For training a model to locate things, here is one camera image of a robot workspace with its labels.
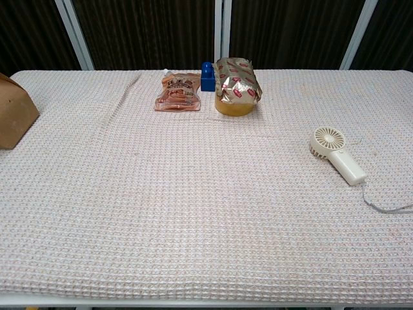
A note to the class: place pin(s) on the white handheld fan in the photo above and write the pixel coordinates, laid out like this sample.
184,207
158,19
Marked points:
345,161

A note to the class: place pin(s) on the white waffle weave tablecloth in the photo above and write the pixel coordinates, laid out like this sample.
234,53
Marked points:
200,193

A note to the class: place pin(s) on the yellow round container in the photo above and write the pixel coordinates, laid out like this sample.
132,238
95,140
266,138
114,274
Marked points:
234,108

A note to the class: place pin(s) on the orange spouted drink pouch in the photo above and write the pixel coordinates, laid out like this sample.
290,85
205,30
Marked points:
178,93

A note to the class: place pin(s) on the blue toy building block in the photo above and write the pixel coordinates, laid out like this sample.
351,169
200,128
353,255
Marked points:
207,80

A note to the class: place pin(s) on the gold foil snack bag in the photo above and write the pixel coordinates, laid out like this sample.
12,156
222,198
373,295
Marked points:
237,82

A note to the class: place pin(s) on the brown cardboard box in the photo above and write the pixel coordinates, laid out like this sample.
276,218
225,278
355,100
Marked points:
14,113

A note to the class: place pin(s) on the white metal frame post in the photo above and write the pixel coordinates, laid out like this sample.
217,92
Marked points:
356,35
75,34
223,30

